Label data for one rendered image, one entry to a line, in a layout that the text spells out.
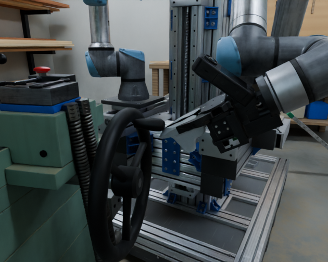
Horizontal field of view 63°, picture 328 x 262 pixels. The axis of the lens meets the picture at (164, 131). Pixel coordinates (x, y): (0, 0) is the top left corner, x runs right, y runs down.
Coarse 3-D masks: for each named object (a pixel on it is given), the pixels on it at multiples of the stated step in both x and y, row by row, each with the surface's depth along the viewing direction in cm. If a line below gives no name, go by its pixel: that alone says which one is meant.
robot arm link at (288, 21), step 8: (280, 0) 77; (288, 0) 75; (296, 0) 74; (304, 0) 74; (280, 8) 78; (288, 8) 77; (296, 8) 76; (304, 8) 77; (280, 16) 80; (288, 16) 78; (296, 16) 78; (304, 16) 80; (280, 24) 82; (288, 24) 80; (296, 24) 80; (272, 32) 86; (280, 32) 83; (288, 32) 82; (296, 32) 83
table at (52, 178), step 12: (96, 108) 76; (0, 156) 43; (0, 168) 43; (12, 168) 44; (24, 168) 44; (36, 168) 44; (48, 168) 44; (60, 168) 44; (72, 168) 47; (0, 180) 44; (12, 180) 44; (24, 180) 44; (36, 180) 43; (48, 180) 43; (60, 180) 44
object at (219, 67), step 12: (204, 60) 42; (216, 60) 45; (204, 72) 43; (216, 72) 43; (228, 72) 45; (216, 84) 43; (228, 84) 43; (240, 84) 43; (240, 96) 43; (252, 96) 43
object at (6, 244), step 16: (32, 192) 51; (48, 192) 56; (64, 192) 62; (16, 208) 48; (32, 208) 52; (48, 208) 57; (0, 224) 44; (16, 224) 48; (32, 224) 52; (0, 240) 44; (16, 240) 48; (0, 256) 45
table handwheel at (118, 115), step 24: (120, 120) 44; (144, 144) 60; (96, 168) 39; (120, 168) 51; (144, 168) 64; (96, 192) 38; (120, 192) 50; (144, 192) 63; (96, 216) 38; (96, 240) 40; (120, 240) 54
